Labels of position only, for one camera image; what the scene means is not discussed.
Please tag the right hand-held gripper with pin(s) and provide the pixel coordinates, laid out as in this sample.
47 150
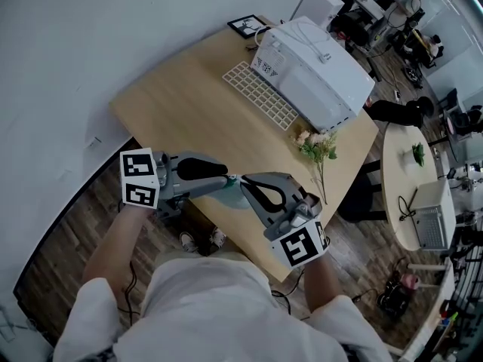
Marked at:
300 245

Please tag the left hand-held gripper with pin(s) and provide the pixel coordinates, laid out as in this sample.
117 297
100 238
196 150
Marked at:
137 168

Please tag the light blue cloth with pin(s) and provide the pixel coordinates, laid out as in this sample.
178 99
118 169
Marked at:
232 202

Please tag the person's left forearm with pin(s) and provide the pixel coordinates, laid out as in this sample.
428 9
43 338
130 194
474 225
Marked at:
117 240

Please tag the person's right forearm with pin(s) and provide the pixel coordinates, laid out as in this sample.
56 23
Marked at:
320 285

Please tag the artificial flower bouquet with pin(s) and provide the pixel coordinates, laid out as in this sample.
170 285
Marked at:
317 147

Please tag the person's right shoe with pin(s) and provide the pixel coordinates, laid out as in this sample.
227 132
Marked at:
218 237

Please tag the person's shoe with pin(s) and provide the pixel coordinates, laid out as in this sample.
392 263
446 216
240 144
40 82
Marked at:
188 241
218 237

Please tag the person's left shoe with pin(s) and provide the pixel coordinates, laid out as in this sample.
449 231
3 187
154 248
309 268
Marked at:
188 241

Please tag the black round stool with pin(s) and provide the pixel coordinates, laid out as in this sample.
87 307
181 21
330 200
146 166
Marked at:
358 198

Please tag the white lattice rack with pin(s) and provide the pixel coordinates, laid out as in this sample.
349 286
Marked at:
260 94

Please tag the person's white T-shirt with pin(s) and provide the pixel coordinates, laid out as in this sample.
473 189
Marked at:
219 315

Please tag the white microwave oven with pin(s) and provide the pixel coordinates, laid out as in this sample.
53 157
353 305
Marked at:
320 77

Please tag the black eyeglasses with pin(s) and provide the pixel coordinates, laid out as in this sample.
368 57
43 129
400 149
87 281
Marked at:
251 47

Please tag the small potted plant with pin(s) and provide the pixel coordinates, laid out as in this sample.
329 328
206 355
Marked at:
415 156

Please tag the black swivel chair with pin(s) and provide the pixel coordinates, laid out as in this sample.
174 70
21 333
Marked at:
400 111

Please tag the pink roll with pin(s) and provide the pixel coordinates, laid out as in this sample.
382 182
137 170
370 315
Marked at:
410 282

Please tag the white perforated box appliance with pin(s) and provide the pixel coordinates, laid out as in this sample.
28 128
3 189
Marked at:
434 217

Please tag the black draped office chair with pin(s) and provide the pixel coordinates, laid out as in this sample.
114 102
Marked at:
352 28

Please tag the white water dispenser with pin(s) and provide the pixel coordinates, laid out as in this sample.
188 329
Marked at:
317 6

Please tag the black picture frame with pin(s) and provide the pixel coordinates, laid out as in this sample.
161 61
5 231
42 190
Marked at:
247 25

